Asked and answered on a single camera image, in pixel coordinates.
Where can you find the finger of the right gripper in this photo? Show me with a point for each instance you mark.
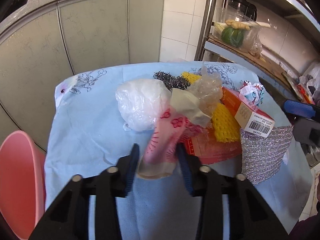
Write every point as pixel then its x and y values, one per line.
pixel 300 109

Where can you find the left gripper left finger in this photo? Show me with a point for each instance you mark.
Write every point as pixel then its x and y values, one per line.
pixel 131 169

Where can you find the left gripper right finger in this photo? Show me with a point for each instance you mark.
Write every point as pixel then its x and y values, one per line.
pixel 185 169

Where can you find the pink floral paper cup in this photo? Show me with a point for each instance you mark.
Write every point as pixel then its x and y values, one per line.
pixel 159 159

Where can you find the red medicine box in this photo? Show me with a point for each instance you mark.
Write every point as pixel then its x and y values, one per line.
pixel 250 118

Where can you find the colourful paper ball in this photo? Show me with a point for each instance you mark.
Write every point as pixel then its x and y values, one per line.
pixel 253 92

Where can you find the white plastic bag ball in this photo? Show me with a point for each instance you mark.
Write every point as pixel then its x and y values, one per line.
pixel 141 102

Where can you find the flat red orange packaging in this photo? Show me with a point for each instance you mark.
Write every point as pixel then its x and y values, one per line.
pixel 203 144

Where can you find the cardboard lined shelf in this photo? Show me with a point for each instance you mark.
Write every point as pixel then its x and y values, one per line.
pixel 263 68

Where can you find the plastic bags on lower shelf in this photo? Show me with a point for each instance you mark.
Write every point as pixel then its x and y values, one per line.
pixel 309 82

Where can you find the crumpled beige tissue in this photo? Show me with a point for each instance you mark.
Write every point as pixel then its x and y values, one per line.
pixel 188 105

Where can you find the yellow foam net lower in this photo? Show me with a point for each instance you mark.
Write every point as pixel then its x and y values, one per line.
pixel 226 128

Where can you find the yellow foam net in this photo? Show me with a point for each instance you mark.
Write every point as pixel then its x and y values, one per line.
pixel 226 128
pixel 190 77

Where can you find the light blue floral tablecloth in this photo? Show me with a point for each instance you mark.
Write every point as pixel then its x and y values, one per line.
pixel 87 136

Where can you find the silver glitter scouring cloth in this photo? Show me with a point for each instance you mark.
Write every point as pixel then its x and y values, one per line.
pixel 262 157

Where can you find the steel wool scrubber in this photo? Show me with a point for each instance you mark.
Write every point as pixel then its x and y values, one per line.
pixel 171 81

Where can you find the crumpled clear plastic wrap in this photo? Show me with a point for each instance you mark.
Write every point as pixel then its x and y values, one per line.
pixel 208 89

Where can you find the yellow foam net upper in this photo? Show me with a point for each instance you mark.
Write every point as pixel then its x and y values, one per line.
pixel 190 77

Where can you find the clear plastic bag on shelf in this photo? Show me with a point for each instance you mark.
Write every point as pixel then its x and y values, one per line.
pixel 256 48

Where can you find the white leek stalk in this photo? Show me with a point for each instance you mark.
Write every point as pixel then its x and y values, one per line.
pixel 260 24

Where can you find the green pepper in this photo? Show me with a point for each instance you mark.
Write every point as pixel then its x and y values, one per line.
pixel 233 37

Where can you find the clear plastic container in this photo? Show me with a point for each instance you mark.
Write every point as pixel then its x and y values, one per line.
pixel 223 14

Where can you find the ginger root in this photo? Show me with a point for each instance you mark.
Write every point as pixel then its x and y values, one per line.
pixel 237 25

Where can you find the pink plastic bin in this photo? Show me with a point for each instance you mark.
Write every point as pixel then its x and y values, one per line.
pixel 22 184

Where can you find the black kettle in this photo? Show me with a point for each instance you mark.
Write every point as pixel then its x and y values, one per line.
pixel 243 7

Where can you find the metal shelf post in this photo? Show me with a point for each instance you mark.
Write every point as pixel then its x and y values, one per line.
pixel 206 24

